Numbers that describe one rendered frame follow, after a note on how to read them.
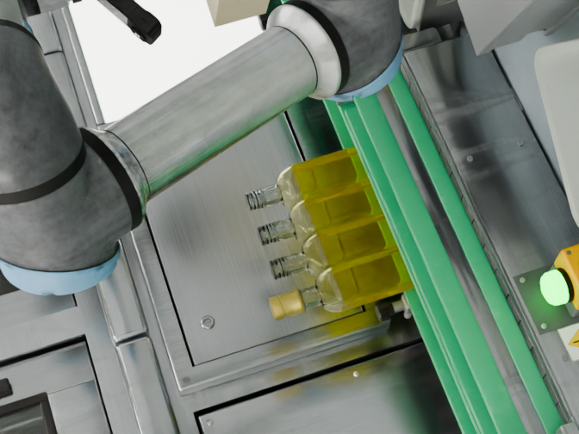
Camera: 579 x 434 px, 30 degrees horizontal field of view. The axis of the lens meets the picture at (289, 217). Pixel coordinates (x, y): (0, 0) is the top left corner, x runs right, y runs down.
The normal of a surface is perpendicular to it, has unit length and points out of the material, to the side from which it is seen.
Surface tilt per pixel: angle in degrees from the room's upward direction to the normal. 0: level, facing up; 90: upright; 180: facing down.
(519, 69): 0
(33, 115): 115
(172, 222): 91
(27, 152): 98
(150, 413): 90
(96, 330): 90
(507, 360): 90
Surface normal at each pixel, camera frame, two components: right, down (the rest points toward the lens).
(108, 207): 0.64, 0.24
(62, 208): 0.61, 0.44
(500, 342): 0.01, -0.44
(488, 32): -0.94, 0.29
